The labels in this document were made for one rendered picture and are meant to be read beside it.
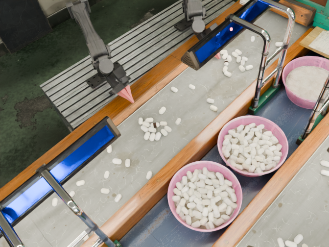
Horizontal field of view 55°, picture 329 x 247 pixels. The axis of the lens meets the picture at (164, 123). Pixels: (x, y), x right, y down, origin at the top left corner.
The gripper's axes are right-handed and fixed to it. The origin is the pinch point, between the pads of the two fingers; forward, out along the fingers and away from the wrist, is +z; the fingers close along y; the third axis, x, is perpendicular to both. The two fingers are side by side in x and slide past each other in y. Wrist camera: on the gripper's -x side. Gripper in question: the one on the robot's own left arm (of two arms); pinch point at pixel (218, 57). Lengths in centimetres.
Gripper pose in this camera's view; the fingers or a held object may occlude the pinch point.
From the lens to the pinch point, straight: 158.6
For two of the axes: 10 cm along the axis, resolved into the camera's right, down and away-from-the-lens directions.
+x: -3.6, 0.9, 9.3
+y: 7.1, -6.2, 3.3
